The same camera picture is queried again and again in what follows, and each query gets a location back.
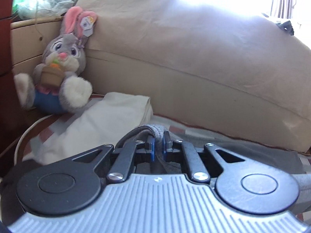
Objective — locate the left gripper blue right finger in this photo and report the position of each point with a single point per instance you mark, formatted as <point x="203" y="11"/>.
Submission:
<point x="242" y="183"/>

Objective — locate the checked red grey blanket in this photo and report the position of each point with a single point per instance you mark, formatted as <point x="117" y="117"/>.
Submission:
<point x="170" y="130"/>

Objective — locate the grey sweatshirt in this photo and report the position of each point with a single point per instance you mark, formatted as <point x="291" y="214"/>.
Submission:
<point x="11" y="208"/>

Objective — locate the beige sofa cushion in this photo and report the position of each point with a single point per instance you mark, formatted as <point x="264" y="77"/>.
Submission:
<point x="240" y="76"/>

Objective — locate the white garment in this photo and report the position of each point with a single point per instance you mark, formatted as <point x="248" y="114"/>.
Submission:
<point x="104" y="120"/>

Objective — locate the dark red wooden cabinet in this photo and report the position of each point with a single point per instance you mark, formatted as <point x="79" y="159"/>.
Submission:
<point x="12" y="116"/>

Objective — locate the cream wooden drawer unit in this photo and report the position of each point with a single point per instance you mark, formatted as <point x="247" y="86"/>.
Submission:
<point x="29" y="38"/>

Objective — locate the clear plastic bag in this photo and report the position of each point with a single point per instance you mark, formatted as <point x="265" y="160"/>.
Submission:
<point x="46" y="4"/>

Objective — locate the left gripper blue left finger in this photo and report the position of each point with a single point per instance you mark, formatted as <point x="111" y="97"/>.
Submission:
<point x="70" y="185"/>

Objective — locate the grey plush bunny toy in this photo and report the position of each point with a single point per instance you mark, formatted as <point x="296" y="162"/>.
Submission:
<point x="55" y="86"/>

